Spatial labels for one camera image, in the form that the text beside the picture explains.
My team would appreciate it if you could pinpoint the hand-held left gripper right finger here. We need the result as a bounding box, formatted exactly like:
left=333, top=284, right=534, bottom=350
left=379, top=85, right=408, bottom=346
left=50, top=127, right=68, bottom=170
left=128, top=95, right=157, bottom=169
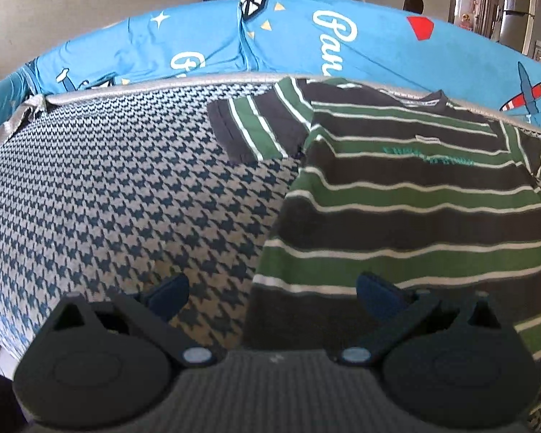
left=340, top=273, right=501, bottom=366

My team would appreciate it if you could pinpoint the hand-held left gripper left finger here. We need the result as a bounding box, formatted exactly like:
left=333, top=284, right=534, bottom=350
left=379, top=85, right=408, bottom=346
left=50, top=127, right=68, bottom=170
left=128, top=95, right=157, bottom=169
left=43, top=274, right=217, bottom=367

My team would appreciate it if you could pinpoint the green brown striped t-shirt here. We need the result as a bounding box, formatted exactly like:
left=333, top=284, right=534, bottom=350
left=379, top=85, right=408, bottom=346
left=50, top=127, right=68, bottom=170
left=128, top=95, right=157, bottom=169
left=207, top=76, right=541, bottom=416

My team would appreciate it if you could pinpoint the houndstooth sofa seat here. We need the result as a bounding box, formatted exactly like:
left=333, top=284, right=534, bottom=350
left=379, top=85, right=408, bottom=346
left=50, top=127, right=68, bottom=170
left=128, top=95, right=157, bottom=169
left=0, top=72, right=541, bottom=433

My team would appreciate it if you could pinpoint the blue printed blanket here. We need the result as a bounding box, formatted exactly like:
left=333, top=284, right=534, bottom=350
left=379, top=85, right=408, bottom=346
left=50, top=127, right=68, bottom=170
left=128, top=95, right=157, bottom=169
left=20, top=0, right=541, bottom=136

